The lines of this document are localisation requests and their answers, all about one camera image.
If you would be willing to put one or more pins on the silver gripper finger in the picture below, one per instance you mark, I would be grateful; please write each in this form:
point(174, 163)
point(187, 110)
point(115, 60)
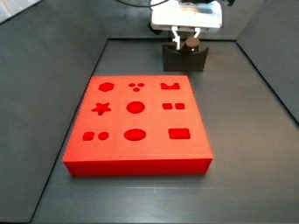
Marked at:
point(198, 32)
point(177, 37)

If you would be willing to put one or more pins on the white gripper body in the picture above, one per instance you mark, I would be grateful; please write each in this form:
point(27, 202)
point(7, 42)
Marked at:
point(187, 15)

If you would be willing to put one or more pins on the brown oval rod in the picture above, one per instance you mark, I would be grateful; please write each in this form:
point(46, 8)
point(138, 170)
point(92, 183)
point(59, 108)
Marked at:
point(190, 44)

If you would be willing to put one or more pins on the black curved fixture stand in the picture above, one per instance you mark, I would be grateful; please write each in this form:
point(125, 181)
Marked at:
point(183, 62)

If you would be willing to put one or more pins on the red foam shape board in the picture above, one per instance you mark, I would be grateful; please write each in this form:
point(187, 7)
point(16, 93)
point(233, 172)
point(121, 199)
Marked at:
point(138, 127)

